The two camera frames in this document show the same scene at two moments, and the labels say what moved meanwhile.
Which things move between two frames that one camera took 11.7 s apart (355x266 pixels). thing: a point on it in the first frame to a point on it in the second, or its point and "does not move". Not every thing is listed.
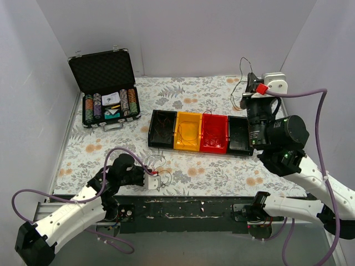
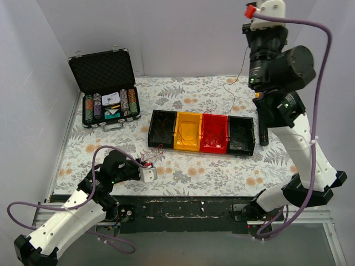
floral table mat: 88,152 does not move
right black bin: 238,136 does not move
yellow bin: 188,131 does not move
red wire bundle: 156,172 to 148,157
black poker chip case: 109,95 does not move
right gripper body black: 257,101 to 264,35
